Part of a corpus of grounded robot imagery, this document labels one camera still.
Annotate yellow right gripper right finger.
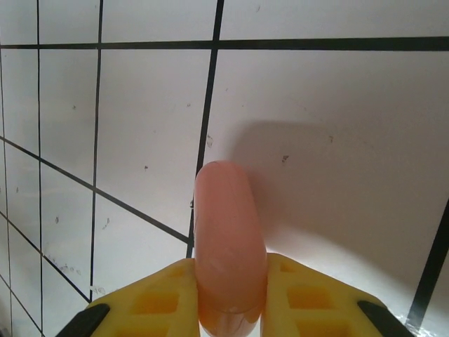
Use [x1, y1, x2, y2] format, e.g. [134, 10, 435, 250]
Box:
[259, 253, 422, 337]

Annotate pink earbud charging case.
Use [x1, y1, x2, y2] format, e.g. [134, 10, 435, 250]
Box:
[193, 160, 269, 337]

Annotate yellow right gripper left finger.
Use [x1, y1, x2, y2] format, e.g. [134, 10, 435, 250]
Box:
[58, 258, 201, 337]

